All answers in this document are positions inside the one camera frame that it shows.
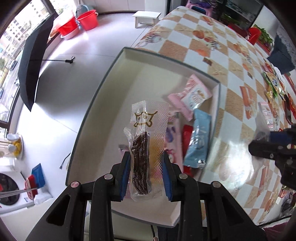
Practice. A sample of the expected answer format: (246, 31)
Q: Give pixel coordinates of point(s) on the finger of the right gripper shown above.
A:
(284, 159)
(285, 137)

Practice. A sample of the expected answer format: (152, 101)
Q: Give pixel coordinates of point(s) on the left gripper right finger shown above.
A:
(207, 211)

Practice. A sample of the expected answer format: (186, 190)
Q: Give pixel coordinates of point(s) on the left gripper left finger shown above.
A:
(65, 218)

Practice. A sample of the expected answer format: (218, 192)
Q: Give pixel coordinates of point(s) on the clear jerky snack packet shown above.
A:
(146, 144)

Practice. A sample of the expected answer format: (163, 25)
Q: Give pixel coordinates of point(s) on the pink white small packet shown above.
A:
(267, 114)

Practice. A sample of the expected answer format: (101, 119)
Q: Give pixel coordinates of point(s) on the light blue snack packet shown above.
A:
(196, 154)

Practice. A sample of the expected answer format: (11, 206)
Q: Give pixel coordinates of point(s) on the green rimmed white box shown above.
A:
(132, 101)

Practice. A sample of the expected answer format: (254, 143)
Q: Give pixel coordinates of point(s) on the pink snack bag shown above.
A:
(173, 139)

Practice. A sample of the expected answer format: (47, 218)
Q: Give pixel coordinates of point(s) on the red snack packet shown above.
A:
(186, 137)

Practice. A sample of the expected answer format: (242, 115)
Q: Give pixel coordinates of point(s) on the pink white biscuit packet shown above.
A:
(191, 98)

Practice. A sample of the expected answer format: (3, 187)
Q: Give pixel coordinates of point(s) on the black umbrella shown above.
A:
(31, 60)

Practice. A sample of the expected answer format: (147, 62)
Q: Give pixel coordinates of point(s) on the white step stool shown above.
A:
(146, 18)

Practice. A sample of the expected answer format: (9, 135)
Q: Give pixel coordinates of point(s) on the red basin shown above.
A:
(70, 29)

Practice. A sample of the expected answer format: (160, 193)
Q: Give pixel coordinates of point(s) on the red bucket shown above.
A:
(88, 20)

